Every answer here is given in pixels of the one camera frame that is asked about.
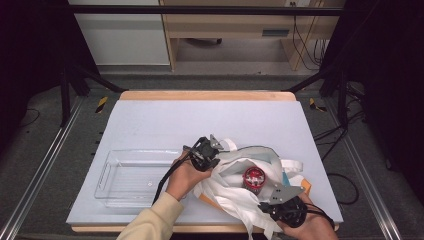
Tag white tote bag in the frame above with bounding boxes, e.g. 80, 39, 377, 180
193, 137, 313, 240

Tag white cabinet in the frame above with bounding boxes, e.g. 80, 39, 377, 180
68, 0, 171, 67

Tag left hand-held gripper black cable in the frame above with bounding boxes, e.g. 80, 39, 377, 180
152, 146, 194, 205

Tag light grey table mat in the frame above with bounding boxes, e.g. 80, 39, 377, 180
65, 99, 344, 225

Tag black cables under desk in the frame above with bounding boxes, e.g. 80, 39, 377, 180
291, 1, 329, 72

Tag thin black floor cable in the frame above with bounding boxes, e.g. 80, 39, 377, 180
18, 108, 41, 128

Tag aluminium floor rail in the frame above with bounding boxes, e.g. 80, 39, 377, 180
0, 96, 84, 240
324, 98, 403, 240

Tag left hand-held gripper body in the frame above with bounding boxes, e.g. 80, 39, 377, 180
183, 134, 224, 173

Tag black metal stand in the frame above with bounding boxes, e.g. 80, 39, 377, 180
59, 63, 129, 128
286, 64, 349, 129

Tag person's left hand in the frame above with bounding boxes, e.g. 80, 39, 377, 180
165, 151, 213, 202

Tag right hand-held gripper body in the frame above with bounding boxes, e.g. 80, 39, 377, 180
268, 184, 308, 229

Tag black horizontal frame bar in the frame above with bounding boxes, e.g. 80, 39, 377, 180
68, 4, 348, 17

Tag person's right hand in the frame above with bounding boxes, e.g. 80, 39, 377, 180
276, 193, 339, 240

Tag hand-held gripper black cable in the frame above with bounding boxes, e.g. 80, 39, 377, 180
152, 146, 194, 205
304, 173, 360, 231

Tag yellow black tape strip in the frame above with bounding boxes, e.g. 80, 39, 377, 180
95, 95, 109, 114
308, 97, 328, 113

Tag right hand-held gripper black cable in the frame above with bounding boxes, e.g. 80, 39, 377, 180
304, 173, 360, 231

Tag dark curtain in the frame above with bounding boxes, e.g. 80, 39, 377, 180
0, 0, 101, 148
321, 0, 424, 208

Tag red can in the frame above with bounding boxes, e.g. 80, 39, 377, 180
242, 166, 267, 196

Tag black cables on floor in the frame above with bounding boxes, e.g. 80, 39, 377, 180
313, 83, 366, 161

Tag clear plastic tray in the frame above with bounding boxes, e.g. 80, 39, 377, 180
94, 148, 188, 208

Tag wooden desk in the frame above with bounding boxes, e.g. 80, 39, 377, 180
159, 0, 348, 72

